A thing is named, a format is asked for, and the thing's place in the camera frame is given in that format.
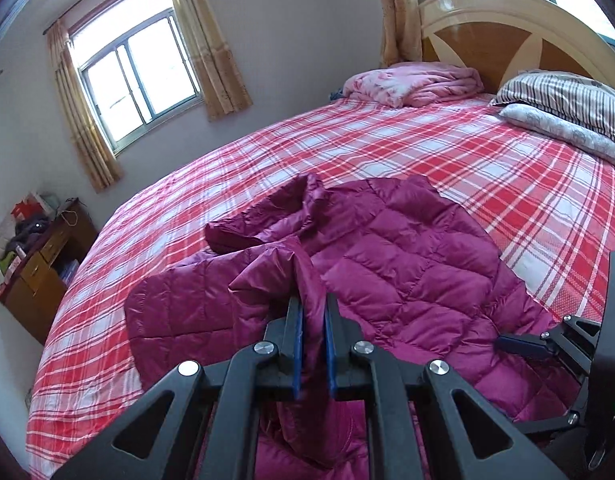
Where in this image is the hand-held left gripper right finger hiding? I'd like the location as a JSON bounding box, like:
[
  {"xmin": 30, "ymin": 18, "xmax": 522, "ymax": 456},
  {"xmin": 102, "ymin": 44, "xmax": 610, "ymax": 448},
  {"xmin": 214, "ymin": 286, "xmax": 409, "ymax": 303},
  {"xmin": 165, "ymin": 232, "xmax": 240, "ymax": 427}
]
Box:
[{"xmin": 326, "ymin": 294, "xmax": 568, "ymax": 480}]

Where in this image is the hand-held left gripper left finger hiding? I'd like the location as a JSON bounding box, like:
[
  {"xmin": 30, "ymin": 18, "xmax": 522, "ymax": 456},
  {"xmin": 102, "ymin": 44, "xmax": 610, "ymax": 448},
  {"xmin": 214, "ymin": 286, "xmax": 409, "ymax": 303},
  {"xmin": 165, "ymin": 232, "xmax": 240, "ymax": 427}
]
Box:
[{"xmin": 52, "ymin": 297, "xmax": 304, "ymax": 480}]

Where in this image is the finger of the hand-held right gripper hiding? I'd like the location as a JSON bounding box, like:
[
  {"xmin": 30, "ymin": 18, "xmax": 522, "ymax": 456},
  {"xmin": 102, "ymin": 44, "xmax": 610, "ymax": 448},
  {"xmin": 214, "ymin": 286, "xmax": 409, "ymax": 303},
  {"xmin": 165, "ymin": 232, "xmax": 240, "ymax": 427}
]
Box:
[
  {"xmin": 512, "ymin": 400, "xmax": 587, "ymax": 437},
  {"xmin": 496, "ymin": 315, "xmax": 602, "ymax": 377}
]

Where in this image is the magenta quilted down jacket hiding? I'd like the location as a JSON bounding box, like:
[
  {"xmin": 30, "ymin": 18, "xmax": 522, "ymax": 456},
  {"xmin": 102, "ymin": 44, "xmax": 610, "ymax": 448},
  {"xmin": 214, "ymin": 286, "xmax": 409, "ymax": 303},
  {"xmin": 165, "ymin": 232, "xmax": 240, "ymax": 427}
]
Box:
[{"xmin": 124, "ymin": 174, "xmax": 588, "ymax": 480}]

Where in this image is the bed with red plaid sheet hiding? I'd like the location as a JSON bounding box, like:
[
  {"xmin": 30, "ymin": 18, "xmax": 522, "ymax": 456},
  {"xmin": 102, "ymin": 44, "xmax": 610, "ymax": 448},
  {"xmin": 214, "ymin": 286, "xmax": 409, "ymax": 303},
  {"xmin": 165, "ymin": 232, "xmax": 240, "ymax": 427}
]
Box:
[{"xmin": 27, "ymin": 92, "xmax": 615, "ymax": 480}]

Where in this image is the grey patterned pillow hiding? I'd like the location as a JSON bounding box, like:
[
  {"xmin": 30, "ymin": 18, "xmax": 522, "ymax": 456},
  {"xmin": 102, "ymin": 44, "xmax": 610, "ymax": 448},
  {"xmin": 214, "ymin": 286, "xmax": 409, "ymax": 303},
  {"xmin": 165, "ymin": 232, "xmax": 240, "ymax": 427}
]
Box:
[{"xmin": 500, "ymin": 104, "xmax": 615, "ymax": 172}]

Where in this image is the striped pillow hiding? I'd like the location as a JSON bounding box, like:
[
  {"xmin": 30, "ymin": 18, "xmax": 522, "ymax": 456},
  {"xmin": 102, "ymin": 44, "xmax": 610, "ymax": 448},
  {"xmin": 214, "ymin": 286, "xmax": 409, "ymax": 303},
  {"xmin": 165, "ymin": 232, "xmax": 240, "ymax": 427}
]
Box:
[{"xmin": 490, "ymin": 71, "xmax": 615, "ymax": 148}]

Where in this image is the wooden desk with drawers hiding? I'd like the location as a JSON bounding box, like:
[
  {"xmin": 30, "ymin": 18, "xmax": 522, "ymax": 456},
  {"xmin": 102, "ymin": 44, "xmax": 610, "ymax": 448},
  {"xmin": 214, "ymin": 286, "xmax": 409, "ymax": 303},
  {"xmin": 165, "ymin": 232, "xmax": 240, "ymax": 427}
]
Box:
[{"xmin": 0, "ymin": 199, "xmax": 99, "ymax": 346}]

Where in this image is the folded pink blanket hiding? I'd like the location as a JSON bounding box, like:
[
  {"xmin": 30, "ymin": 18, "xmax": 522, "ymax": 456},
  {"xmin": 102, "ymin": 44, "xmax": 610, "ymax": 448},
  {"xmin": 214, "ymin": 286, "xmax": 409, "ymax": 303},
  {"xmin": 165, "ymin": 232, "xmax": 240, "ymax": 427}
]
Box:
[{"xmin": 342, "ymin": 62, "xmax": 485, "ymax": 108}]

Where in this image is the dark cloth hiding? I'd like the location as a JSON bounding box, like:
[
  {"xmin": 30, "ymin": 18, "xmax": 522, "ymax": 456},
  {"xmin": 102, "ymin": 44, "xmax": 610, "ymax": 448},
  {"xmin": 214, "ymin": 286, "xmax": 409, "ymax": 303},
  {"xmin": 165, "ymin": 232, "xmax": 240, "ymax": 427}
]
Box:
[{"xmin": 13, "ymin": 216, "xmax": 49, "ymax": 250}]

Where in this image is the wooden bed headboard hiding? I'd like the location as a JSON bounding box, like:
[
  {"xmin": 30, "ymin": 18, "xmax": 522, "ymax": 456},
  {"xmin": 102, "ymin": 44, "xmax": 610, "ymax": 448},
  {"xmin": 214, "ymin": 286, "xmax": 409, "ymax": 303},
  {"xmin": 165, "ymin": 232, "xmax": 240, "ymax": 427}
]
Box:
[{"xmin": 417, "ymin": 0, "xmax": 615, "ymax": 96}]

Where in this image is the beige curtain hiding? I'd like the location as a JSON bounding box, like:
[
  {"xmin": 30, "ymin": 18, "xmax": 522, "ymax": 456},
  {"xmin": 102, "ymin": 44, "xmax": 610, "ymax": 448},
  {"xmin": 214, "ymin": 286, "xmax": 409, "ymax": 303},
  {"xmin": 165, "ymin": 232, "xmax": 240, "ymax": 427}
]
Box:
[
  {"xmin": 164, "ymin": 0, "xmax": 254, "ymax": 122},
  {"xmin": 371, "ymin": 0, "xmax": 424, "ymax": 69},
  {"xmin": 46, "ymin": 19, "xmax": 124, "ymax": 194}
]

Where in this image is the white plastic bag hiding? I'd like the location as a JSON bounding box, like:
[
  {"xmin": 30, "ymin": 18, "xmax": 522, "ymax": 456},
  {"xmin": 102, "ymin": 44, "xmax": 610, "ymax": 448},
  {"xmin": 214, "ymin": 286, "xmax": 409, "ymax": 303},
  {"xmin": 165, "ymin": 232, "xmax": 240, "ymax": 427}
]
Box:
[{"xmin": 0, "ymin": 210, "xmax": 19, "ymax": 257}]

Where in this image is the small sliding window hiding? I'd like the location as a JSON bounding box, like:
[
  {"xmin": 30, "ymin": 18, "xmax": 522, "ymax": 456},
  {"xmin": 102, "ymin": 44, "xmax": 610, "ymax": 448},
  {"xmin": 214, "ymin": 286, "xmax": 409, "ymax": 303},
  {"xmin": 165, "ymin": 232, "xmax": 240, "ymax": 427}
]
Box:
[{"xmin": 68, "ymin": 7, "xmax": 204, "ymax": 157}]

